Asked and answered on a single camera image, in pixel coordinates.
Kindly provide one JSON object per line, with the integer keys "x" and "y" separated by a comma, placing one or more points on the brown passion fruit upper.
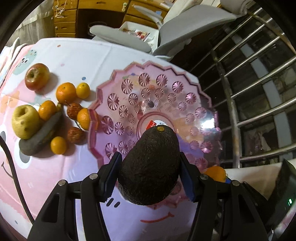
{"x": 73, "y": 110}

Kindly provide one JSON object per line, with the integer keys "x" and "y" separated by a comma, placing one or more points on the overripe dark banana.
{"x": 43, "y": 136}

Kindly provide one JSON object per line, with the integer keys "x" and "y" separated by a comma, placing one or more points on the large orange tangerine front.
{"x": 217, "y": 173}

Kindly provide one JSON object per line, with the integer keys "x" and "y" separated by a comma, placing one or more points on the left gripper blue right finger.
{"x": 189, "y": 175}

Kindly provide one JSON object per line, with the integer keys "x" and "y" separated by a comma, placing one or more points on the white storage box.
{"x": 147, "y": 34}

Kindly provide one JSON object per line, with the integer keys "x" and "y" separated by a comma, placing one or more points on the metal window grille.
{"x": 247, "y": 67}

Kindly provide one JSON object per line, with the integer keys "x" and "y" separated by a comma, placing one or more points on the wooden desk with drawers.
{"x": 73, "y": 18}

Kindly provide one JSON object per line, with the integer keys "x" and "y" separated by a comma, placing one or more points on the small yellow tangerine top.
{"x": 83, "y": 90}

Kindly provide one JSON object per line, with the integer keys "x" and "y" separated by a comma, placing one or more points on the black waste bin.
{"x": 94, "y": 25}

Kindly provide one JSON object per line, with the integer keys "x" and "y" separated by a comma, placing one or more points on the red apple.
{"x": 37, "y": 77}

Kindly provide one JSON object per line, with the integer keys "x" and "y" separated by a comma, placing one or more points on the brown passion fruit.
{"x": 75, "y": 135}
{"x": 73, "y": 110}

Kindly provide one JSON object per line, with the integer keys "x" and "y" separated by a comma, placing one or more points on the cartoon printed tablecloth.
{"x": 80, "y": 60}

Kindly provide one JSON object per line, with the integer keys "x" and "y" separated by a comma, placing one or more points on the yellow pear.
{"x": 25, "y": 121}

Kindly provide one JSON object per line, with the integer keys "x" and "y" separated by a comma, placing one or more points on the dark avocado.
{"x": 150, "y": 170}

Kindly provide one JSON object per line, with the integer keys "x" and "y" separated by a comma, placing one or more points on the pink glass fruit bowl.
{"x": 148, "y": 113}

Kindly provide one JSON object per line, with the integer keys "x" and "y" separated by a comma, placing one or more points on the grey office chair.
{"x": 185, "y": 20}

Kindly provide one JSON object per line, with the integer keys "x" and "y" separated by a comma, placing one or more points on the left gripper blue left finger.
{"x": 108, "y": 175}

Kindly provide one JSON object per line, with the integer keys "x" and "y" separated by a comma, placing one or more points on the brown passion fruit lower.
{"x": 75, "y": 135}

